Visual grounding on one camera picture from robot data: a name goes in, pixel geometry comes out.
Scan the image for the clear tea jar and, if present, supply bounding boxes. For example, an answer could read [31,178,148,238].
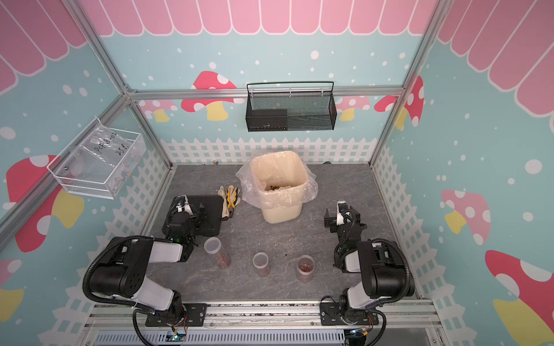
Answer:
[296,255,315,283]
[203,237,232,270]
[252,252,270,278]

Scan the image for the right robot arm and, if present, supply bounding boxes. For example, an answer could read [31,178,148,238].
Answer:
[320,201,416,325]

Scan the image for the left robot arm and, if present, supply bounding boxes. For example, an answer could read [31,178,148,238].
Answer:
[82,203,221,325]

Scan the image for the black plastic tool case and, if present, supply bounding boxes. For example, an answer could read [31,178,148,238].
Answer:
[162,195,223,237]

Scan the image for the white yellow work gloves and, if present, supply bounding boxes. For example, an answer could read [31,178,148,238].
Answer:
[217,185,241,221]

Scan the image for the clear plastic bin liner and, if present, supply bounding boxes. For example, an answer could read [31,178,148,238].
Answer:
[236,156,319,208]

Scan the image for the beige trash bin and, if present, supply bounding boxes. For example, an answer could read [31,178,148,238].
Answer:
[250,151,308,224]

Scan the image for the clear plastic bag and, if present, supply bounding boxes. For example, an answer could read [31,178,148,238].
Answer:
[64,118,147,198]

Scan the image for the black box in basket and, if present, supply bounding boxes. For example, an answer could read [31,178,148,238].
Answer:
[246,109,288,132]

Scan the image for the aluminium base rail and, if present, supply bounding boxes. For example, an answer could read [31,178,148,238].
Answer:
[82,299,442,337]

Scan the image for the black wire mesh basket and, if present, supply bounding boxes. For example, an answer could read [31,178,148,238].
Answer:
[246,81,338,131]

